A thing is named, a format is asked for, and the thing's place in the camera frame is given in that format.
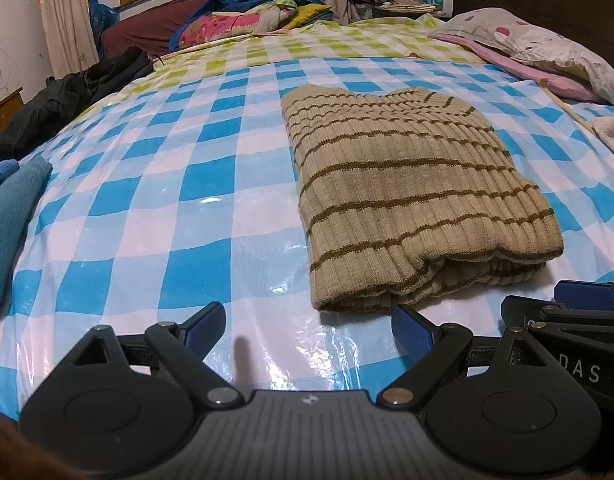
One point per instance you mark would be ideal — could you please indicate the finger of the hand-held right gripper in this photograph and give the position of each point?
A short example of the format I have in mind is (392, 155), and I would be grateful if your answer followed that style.
(522, 311)
(582, 293)

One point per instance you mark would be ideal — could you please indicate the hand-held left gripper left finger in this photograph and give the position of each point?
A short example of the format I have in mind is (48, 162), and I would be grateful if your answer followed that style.
(204, 324)

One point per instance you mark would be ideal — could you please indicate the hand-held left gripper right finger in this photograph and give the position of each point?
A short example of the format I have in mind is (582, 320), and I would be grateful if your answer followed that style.
(412, 332)

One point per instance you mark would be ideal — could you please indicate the beige striped ribbed sweater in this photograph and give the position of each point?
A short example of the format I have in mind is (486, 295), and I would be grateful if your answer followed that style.
(412, 185)

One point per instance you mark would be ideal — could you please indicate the blue white checked bed sheet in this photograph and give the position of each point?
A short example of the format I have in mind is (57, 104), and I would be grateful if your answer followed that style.
(162, 210)

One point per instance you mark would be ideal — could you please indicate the white fluffy cloth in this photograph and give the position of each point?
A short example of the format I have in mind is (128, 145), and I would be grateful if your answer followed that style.
(612, 135)

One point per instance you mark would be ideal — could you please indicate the blue folded towel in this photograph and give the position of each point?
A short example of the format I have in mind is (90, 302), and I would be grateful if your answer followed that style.
(12, 220)

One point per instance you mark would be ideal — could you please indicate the pink blanket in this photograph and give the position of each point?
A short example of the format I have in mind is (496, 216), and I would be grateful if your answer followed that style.
(527, 72)

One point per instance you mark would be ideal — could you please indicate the grey dotted pillow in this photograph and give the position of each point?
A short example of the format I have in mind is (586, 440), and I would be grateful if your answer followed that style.
(537, 40)

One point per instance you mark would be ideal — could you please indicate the black jacket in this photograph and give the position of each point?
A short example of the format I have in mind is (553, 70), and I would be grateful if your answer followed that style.
(62, 95)

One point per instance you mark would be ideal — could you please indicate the wooden cabinet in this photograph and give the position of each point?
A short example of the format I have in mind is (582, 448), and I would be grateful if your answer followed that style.
(7, 110)

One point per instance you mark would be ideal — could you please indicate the pink floral quilt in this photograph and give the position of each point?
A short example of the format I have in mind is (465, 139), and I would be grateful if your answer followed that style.
(212, 27)

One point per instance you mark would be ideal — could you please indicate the green white checked bed sheet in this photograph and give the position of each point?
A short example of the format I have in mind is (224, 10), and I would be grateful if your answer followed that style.
(312, 42)

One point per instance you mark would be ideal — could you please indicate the dark red sofa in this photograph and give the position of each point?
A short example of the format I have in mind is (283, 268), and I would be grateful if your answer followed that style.
(147, 25)

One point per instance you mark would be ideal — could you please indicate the blue plastic bag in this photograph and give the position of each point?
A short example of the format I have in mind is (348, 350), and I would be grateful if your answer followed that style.
(99, 20)

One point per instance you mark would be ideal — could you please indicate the stack of papers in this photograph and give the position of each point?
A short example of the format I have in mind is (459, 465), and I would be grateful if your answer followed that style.
(407, 6)

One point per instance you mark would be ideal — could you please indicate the yellow cloth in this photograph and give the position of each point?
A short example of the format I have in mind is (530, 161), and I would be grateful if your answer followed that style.
(312, 12)

